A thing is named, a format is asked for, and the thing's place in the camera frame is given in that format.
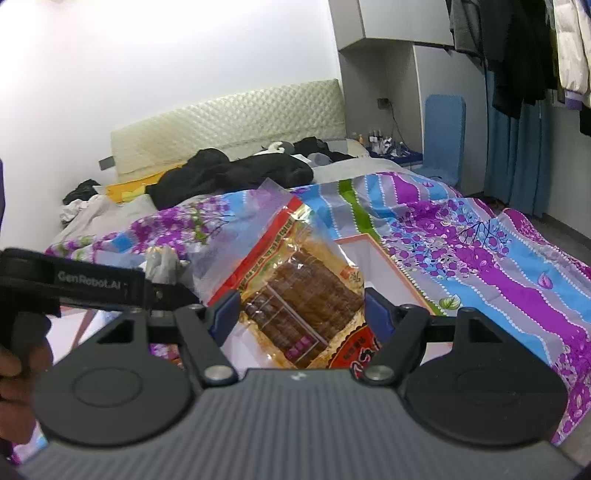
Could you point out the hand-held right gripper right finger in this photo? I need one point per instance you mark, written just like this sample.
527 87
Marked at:
376 309

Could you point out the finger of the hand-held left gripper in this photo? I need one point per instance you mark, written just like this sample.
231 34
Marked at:
173 297

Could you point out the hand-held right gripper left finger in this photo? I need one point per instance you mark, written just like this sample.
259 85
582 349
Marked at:
226 314

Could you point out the pink cardboard box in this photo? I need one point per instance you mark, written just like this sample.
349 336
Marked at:
378 277

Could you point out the dark silver packet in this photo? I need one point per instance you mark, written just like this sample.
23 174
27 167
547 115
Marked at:
161 265

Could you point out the red gold snack packet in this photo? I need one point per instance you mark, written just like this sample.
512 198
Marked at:
300 286

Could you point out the person's left hand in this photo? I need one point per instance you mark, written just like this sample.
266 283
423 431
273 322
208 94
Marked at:
18 369

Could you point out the pink box lid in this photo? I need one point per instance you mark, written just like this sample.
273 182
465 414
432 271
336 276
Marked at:
69 341

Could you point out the beige duvet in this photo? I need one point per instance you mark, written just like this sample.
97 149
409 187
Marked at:
115 217

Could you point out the dark and white clothes pile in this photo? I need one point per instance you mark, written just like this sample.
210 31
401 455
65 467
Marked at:
83 198

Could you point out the yellow pillow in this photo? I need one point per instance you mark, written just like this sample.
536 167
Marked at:
129 187

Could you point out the floral striped blanket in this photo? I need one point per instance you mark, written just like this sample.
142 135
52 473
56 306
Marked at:
485 258

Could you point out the large black garment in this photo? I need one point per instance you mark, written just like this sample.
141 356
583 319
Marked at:
240 175

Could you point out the light grey bedsheet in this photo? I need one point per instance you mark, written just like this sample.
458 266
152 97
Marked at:
360 170

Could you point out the blue bedside table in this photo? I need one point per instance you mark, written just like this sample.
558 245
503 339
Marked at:
408 158

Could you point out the white pillow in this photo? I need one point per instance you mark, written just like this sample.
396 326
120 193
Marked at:
358 148

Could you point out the row of small bottles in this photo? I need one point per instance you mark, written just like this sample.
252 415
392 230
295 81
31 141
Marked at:
381 143

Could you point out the small black garment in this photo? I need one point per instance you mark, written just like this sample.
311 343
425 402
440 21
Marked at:
318 147

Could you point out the white black soft toy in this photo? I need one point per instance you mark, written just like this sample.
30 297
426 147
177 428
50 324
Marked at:
277 147

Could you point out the cream quilted headboard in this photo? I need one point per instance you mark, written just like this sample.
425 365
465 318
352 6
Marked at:
221 124

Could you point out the blue chair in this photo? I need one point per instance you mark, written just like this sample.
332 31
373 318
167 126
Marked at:
443 134

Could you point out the blue curtain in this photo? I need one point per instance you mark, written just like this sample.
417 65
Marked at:
521 161

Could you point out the hanging dark clothes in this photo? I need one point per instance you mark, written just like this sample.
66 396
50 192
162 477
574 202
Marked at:
512 55

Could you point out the hanging white puffer jacket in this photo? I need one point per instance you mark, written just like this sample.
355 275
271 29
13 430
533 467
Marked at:
572 46

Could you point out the grey wall panel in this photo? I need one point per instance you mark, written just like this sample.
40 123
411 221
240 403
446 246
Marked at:
107 163

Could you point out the black wall socket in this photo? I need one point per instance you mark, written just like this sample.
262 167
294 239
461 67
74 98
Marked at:
382 102

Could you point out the white wall cabinet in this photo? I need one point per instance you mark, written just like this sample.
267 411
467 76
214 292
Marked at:
369 18

